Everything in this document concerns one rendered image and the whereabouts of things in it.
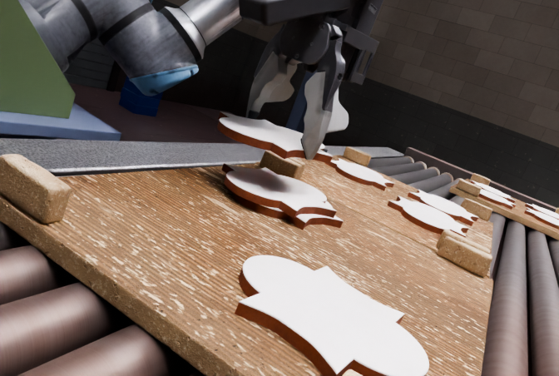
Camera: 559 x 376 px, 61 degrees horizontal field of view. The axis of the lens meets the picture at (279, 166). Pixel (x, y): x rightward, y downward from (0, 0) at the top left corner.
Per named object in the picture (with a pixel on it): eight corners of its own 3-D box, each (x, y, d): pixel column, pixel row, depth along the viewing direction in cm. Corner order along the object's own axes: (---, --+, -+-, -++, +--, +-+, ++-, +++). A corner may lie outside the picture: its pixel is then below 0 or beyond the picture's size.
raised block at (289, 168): (257, 166, 68) (264, 149, 67) (263, 165, 70) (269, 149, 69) (292, 183, 66) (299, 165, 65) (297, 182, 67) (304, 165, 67)
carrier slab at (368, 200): (251, 170, 71) (255, 161, 70) (337, 160, 108) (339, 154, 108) (484, 287, 58) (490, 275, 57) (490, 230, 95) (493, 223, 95)
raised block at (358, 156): (341, 156, 105) (346, 145, 105) (343, 156, 107) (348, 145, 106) (365, 167, 103) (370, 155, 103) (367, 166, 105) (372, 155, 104)
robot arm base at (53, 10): (-23, -11, 77) (29, -38, 81) (30, 66, 87) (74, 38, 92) (16, 3, 68) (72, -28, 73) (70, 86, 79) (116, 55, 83)
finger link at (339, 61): (343, 111, 48) (346, 27, 49) (334, 108, 47) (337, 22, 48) (309, 116, 51) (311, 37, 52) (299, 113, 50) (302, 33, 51)
